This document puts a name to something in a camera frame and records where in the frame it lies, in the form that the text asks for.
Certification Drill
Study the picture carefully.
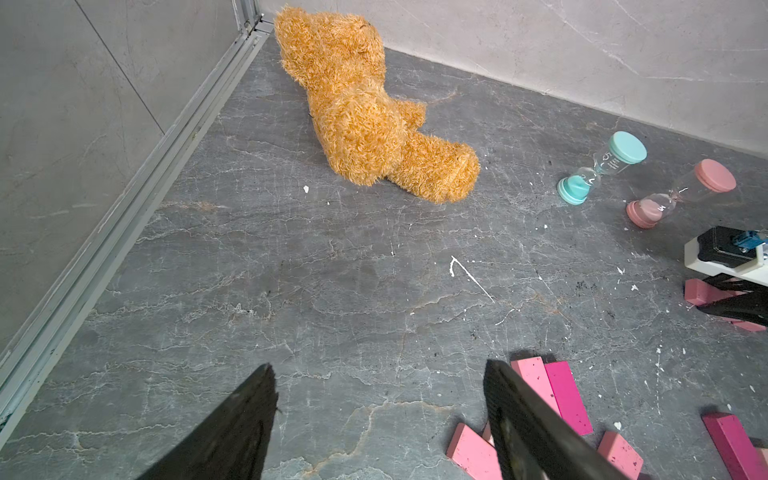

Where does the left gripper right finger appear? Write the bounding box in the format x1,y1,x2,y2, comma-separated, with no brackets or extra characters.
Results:
483,359,624,480

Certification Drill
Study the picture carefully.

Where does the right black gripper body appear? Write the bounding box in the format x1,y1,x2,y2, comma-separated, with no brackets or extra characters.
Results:
698,274,767,327

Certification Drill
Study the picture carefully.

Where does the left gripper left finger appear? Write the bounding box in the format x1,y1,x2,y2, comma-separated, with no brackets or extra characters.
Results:
141,364,278,479

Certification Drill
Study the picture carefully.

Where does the pink block carried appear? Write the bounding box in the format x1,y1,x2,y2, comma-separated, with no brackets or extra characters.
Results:
684,279,742,306
729,320,767,332

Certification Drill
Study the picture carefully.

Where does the magenta block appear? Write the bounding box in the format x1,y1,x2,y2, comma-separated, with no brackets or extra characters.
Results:
702,412,767,480
544,361,594,436

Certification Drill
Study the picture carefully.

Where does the pink block centre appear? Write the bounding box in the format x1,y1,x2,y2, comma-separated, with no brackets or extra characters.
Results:
482,423,494,445

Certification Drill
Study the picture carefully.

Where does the light pink block tilted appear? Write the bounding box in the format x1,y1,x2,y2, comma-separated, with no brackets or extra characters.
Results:
446,423,502,480

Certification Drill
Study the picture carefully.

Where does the light pink block upper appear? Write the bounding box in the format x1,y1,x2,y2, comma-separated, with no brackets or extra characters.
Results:
510,356,560,415

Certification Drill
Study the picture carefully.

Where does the pink block right tilted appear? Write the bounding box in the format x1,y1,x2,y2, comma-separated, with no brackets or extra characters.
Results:
598,431,644,480

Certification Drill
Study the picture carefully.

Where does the pink sand timer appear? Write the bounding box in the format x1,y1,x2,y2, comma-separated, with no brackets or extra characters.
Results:
626,159,737,229

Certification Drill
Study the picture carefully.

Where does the teal sand timer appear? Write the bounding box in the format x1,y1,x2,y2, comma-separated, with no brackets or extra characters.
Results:
556,131,648,205

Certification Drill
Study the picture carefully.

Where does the brown teddy bear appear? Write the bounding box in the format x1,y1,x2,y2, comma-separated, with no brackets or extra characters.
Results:
275,7,480,204

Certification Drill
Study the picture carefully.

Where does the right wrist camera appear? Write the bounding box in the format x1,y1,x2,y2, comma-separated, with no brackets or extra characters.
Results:
684,226,767,287

